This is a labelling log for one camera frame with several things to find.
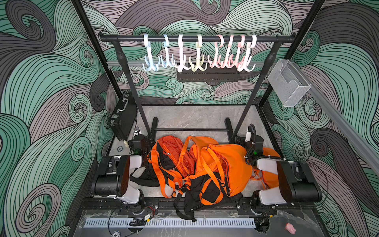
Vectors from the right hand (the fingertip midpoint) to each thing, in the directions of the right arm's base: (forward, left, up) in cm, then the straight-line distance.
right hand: (243, 135), depth 93 cm
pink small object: (-47, -10, -5) cm, 48 cm away
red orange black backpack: (-17, +47, -4) cm, 50 cm away
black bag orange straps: (-32, +30, -3) cm, 44 cm away
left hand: (0, +67, 0) cm, 67 cm away
